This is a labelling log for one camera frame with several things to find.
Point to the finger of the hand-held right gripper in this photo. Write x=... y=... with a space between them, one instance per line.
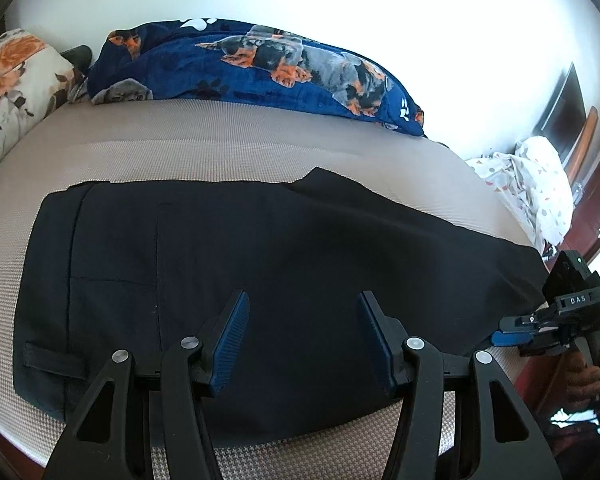
x=522 y=322
x=510 y=340

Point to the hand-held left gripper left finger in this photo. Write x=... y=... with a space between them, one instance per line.
x=227 y=345

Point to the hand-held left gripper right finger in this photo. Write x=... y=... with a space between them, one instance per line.
x=377 y=345

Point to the black pants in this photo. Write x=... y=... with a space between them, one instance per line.
x=280 y=240

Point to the person's right hand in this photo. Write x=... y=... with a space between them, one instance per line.
x=580 y=385

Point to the white patterned bed sheet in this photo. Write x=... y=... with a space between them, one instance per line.
x=535 y=185

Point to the beige mattress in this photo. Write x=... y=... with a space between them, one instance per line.
x=205 y=135

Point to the blue dog-print blanket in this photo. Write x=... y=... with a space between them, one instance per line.
x=180 y=70

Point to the black flat screen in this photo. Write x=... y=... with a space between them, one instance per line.
x=77 y=55

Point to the floral white pillow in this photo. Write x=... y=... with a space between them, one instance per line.
x=10 y=85

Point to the red-brown wooden bed frame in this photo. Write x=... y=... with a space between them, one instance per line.
x=535 y=380

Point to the brown wooden door frame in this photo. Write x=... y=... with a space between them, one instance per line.
x=592 y=170

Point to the dark wall television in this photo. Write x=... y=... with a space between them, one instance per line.
x=567 y=110

